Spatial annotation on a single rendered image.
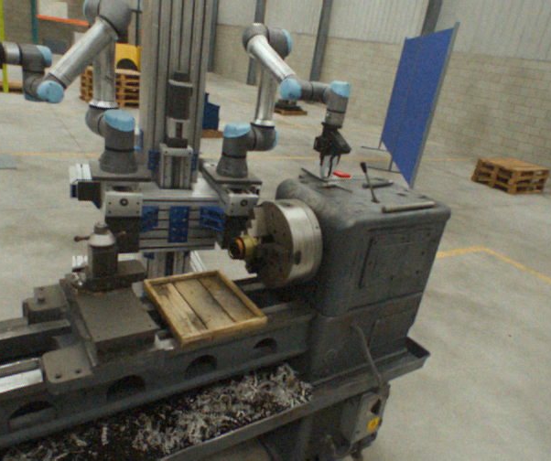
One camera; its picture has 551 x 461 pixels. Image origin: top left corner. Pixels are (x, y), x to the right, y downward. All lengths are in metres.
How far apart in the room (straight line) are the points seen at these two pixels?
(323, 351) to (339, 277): 0.33
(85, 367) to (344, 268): 0.85
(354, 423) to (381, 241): 0.86
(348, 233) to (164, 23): 1.16
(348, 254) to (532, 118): 10.88
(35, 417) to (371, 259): 1.14
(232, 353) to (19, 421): 0.62
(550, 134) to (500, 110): 1.40
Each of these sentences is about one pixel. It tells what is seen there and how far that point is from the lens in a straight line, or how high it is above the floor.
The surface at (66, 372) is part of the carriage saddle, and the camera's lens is 1.28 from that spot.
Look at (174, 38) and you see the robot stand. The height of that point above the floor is 1.69.
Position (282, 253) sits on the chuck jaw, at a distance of 1.46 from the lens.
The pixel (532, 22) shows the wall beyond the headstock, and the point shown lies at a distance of 12.75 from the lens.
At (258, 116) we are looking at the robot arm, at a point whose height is 1.43.
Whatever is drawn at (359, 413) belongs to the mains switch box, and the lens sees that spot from 2.09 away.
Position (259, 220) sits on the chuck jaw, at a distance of 1.57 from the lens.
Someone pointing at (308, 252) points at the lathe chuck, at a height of 1.11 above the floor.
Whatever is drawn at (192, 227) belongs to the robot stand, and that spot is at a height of 0.92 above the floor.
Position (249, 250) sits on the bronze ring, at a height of 1.09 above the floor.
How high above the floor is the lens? 1.72
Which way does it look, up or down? 22 degrees down
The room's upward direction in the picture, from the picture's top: 10 degrees clockwise
